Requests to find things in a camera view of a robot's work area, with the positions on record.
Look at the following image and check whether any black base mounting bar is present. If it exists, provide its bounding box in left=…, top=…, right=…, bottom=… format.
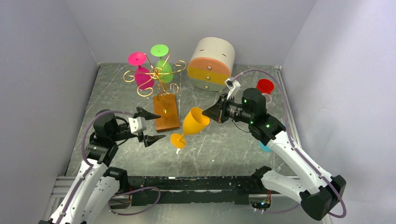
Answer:
left=128, top=176, right=268, bottom=206

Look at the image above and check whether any red plastic wine glass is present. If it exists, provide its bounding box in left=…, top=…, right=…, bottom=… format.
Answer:
left=256, top=79, right=275, bottom=94

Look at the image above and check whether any blue plastic wine glass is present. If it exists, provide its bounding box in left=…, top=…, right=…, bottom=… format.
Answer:
left=259, top=141, right=272, bottom=152

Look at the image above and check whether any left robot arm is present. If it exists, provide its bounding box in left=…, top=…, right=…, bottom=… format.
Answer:
left=40, top=107, right=164, bottom=224

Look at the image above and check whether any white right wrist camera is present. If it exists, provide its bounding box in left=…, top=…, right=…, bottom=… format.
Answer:
left=225, top=77, right=241, bottom=100

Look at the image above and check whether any orange plastic wine glass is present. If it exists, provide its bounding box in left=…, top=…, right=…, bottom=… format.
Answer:
left=170, top=107, right=210, bottom=149

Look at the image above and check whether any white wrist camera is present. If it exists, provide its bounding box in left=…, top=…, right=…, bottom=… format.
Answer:
left=128, top=117, right=147, bottom=134
left=225, top=77, right=241, bottom=100

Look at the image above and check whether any gold wire wine glass rack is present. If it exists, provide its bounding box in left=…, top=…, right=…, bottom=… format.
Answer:
left=123, top=54, right=187, bottom=133

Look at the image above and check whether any green plastic wine glass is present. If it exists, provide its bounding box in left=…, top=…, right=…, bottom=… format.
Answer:
left=150, top=44, right=173, bottom=83

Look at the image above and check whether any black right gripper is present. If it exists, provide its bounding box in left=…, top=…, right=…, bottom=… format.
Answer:
left=203, top=93, right=254, bottom=124

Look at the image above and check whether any round pastel drawer cabinet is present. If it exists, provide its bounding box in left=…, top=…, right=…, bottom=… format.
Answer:
left=187, top=37, right=235, bottom=91

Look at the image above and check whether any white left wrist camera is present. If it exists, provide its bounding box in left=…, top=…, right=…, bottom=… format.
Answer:
left=128, top=117, right=147, bottom=134

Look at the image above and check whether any magenta plastic wine glass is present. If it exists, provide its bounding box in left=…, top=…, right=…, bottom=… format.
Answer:
left=127, top=52, right=155, bottom=90

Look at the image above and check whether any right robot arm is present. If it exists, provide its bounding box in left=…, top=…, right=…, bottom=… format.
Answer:
left=202, top=88, right=346, bottom=221

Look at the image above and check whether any clear plastic wine glass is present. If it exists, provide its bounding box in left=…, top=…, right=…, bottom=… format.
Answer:
left=262, top=93, right=272, bottom=105

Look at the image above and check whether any aluminium frame rail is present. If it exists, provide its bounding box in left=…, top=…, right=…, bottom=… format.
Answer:
left=42, top=176, right=329, bottom=224

